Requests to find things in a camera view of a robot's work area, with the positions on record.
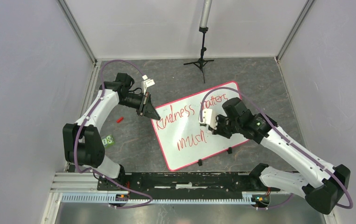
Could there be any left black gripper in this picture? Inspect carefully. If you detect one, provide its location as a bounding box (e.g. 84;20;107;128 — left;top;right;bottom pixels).
118;92;160;121

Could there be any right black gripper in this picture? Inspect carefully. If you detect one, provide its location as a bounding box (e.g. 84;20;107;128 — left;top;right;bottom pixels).
208;113;241;139

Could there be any red marker cap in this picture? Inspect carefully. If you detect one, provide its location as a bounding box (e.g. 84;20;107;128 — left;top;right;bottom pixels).
116;117;124;123

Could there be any pink-framed whiteboard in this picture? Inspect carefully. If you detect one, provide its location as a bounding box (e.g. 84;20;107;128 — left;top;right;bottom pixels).
151;90;248;171

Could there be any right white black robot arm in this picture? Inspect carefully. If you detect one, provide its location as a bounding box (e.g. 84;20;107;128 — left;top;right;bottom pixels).
206;98;351;215

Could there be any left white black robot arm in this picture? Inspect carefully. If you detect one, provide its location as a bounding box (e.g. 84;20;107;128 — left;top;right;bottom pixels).
63;73;161;190

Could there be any green monster eraser toy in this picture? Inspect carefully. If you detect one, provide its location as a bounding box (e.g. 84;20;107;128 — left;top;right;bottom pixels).
102;134;115;148

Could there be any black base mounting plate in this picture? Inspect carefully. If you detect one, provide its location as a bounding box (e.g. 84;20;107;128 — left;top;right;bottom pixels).
96;172;269;200

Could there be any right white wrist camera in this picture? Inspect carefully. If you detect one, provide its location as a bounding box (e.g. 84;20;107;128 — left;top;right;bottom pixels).
199;109;217;130

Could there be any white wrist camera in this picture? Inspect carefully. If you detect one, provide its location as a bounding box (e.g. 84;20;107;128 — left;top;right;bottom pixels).
141;75;155;94
199;109;217;130

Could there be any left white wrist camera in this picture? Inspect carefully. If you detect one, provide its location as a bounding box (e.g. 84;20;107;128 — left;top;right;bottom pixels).
141;75;155;94

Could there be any white slotted cable duct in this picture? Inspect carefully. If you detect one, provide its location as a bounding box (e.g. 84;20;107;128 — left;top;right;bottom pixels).
61;193;267;205

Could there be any black tripod camera stand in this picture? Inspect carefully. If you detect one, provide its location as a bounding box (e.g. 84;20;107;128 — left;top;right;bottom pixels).
183;0;214;83

